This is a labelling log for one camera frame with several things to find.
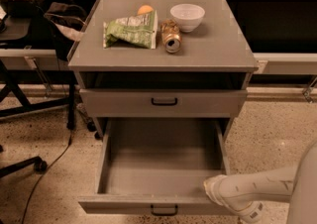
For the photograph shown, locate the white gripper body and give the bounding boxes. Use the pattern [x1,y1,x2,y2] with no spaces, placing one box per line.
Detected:
[203,174,264,224]

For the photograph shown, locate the grey drawer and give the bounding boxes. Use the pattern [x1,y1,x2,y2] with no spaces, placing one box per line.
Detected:
[80,89,247,118]
[79,118,230,216]

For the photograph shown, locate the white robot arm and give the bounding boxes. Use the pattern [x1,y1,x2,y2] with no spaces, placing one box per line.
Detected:
[204,142,317,224]

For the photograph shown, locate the grey drawer cabinet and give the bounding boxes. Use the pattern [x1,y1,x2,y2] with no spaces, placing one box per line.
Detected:
[68,0,257,134]

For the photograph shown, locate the grey top drawer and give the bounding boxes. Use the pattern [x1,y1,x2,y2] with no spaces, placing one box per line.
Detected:
[80,89,247,118]

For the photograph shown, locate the crushed brown soda can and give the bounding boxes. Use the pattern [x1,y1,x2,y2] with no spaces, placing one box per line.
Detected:
[160,19,181,54]

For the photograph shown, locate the white bowl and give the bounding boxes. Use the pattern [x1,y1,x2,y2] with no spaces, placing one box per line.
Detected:
[170,4,205,33]

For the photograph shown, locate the green chip bag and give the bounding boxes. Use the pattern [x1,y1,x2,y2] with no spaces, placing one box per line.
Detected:
[103,11,158,50]

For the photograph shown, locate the black office chair base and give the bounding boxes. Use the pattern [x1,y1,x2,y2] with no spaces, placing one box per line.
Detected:
[0,156,48,178]

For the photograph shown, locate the orange fruit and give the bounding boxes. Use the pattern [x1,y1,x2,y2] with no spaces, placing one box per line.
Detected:
[138,5,154,15]

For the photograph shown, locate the dark brown bag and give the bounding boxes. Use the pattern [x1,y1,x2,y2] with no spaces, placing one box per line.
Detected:
[45,2,87,61]

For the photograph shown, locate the black bag on desk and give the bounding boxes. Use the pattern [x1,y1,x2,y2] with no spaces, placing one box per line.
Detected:
[0,0,44,18]

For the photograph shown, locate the black floor cable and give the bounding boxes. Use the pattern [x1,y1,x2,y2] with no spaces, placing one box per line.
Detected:
[20,128,74,224]

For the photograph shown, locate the black desk frame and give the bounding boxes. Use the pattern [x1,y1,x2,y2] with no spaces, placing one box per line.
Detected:
[0,14,77,131]

